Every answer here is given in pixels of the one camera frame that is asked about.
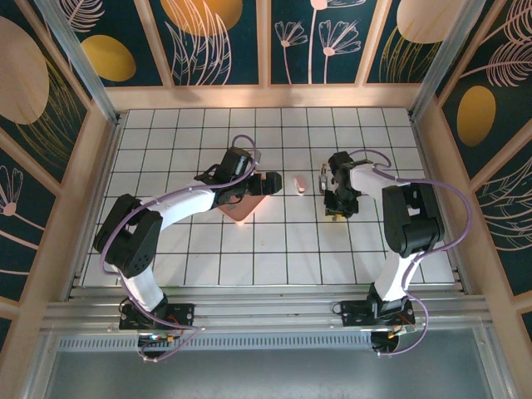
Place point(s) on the small pink stapler piece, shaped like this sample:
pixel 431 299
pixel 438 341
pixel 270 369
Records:
pixel 299 185

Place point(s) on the pink plastic tray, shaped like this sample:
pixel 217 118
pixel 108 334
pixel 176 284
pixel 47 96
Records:
pixel 243 213

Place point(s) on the right arm base wiring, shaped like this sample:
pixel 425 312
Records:
pixel 384 341

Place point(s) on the left arm base wiring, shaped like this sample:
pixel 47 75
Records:
pixel 156 337

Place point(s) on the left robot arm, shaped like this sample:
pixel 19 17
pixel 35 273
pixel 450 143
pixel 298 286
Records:
pixel 183 205

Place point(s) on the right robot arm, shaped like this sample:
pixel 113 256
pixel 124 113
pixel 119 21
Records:
pixel 411 216

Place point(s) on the perforated metal strip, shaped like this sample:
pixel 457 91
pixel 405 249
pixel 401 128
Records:
pixel 266 341

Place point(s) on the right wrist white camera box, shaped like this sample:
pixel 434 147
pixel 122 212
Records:
pixel 323 178

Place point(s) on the aluminium frame rail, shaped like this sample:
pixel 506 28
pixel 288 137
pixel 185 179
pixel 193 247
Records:
pixel 266 307

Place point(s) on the aluminium corner post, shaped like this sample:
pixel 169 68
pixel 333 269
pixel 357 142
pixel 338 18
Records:
pixel 441 66
pixel 85 70

